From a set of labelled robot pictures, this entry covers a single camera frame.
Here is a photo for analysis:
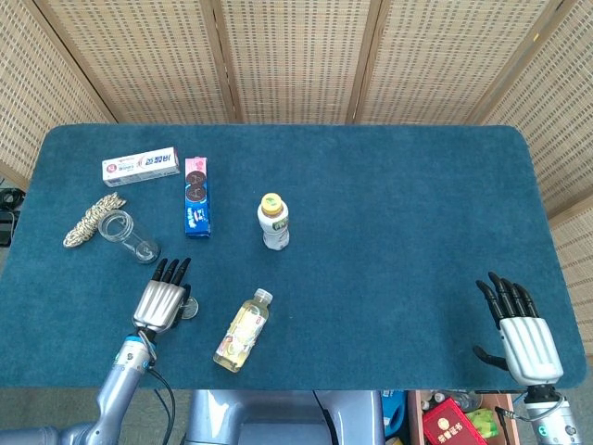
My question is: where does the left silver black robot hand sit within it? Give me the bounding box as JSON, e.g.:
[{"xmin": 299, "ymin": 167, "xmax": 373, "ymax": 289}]
[{"xmin": 132, "ymin": 257, "xmax": 194, "ymax": 344}]

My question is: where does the red certificate book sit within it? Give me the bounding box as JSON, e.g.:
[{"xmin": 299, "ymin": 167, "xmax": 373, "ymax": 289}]
[{"xmin": 422, "ymin": 399, "xmax": 476, "ymax": 445}]

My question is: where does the blue pink cookie box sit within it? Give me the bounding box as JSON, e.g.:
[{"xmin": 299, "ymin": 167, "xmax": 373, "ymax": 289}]
[{"xmin": 184, "ymin": 157, "xmax": 214, "ymax": 240}]

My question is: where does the blue plastic container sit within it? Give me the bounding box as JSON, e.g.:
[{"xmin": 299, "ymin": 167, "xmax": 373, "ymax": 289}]
[{"xmin": 382, "ymin": 389, "xmax": 409, "ymax": 439}]

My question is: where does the yellow-capped white tea bottle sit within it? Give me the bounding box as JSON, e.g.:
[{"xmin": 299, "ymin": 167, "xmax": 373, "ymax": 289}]
[{"xmin": 257, "ymin": 192, "xmax": 291, "ymax": 251}]

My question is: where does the white red toothpaste box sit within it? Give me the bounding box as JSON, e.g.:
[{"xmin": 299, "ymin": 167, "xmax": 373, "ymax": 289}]
[{"xmin": 101, "ymin": 146, "xmax": 182, "ymax": 188}]

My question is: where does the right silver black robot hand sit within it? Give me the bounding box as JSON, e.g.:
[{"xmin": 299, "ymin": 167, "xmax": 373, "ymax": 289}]
[{"xmin": 472, "ymin": 272, "xmax": 565, "ymax": 386}]

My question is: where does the woven wooden folding screen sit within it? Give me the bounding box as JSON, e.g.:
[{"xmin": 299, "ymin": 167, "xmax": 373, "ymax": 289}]
[{"xmin": 0, "ymin": 0, "xmax": 593, "ymax": 358}]

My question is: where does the blue felt table cover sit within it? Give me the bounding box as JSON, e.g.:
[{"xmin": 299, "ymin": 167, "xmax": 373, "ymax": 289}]
[{"xmin": 0, "ymin": 123, "xmax": 587, "ymax": 390}]

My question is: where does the beige braided rope bundle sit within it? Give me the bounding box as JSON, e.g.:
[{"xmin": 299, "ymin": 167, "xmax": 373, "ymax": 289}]
[{"xmin": 62, "ymin": 192, "xmax": 129, "ymax": 249}]

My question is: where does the black device with cables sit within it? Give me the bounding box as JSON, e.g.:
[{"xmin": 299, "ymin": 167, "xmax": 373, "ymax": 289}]
[{"xmin": 0, "ymin": 187, "xmax": 24, "ymax": 247}]

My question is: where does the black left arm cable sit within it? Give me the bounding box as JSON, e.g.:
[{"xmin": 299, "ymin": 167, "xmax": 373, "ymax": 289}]
[{"xmin": 144, "ymin": 363, "xmax": 177, "ymax": 445}]

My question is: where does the brown wooden storage box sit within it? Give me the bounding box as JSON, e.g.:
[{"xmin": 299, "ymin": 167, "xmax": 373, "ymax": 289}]
[{"xmin": 407, "ymin": 389, "xmax": 523, "ymax": 445}]

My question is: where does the clear glass cup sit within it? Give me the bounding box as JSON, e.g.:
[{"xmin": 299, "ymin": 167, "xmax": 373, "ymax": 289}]
[{"xmin": 97, "ymin": 209, "xmax": 162, "ymax": 265}]

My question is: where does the clear bottle with yellow drink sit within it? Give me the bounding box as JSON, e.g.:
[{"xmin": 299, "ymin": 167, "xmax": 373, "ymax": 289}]
[{"xmin": 212, "ymin": 287, "xmax": 274, "ymax": 374}]

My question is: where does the green snack packet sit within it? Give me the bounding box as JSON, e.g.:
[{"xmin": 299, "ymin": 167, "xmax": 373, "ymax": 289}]
[{"xmin": 465, "ymin": 408, "xmax": 500, "ymax": 439}]

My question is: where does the grey-blue robot torso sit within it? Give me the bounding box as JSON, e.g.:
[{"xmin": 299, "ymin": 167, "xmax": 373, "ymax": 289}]
[{"xmin": 184, "ymin": 388, "xmax": 385, "ymax": 445}]

